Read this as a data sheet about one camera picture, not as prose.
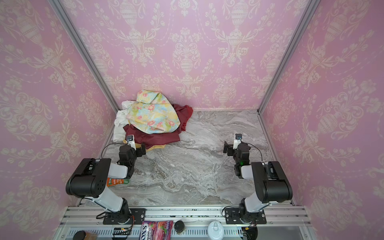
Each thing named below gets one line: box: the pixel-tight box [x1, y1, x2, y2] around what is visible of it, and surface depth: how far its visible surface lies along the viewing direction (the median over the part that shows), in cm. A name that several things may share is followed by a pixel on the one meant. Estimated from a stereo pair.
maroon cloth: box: [123, 104, 194, 149], surface depth 99 cm
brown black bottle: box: [73, 230, 86, 240], surface depth 63 cm
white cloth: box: [113, 100, 136, 142], surface depth 105 cm
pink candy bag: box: [139, 220, 174, 240], surface depth 70 cm
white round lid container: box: [207, 221, 225, 240], surface depth 68 cm
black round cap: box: [242, 226, 259, 240], surface depth 73 cm
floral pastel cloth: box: [126, 90, 181, 135], surface depth 103 cm
